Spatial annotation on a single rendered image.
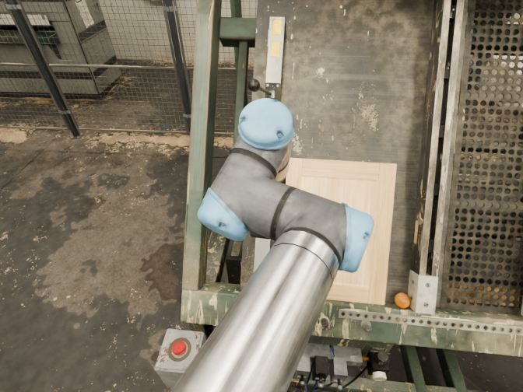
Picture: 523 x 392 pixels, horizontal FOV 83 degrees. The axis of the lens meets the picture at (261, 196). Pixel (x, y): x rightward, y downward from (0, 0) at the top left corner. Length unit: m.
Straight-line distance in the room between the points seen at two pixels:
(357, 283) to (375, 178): 0.37
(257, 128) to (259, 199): 0.09
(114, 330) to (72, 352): 0.23
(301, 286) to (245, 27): 1.07
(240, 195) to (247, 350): 0.19
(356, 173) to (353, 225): 0.73
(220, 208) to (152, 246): 2.15
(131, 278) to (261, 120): 2.08
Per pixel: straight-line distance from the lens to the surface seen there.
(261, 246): 1.05
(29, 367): 2.36
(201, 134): 1.06
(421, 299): 1.15
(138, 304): 2.26
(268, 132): 0.39
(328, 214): 0.35
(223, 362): 0.24
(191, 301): 1.14
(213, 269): 1.31
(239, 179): 0.39
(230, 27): 1.25
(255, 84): 0.95
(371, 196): 1.09
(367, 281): 1.14
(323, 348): 1.22
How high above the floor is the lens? 1.87
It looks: 43 degrees down
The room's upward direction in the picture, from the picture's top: straight up
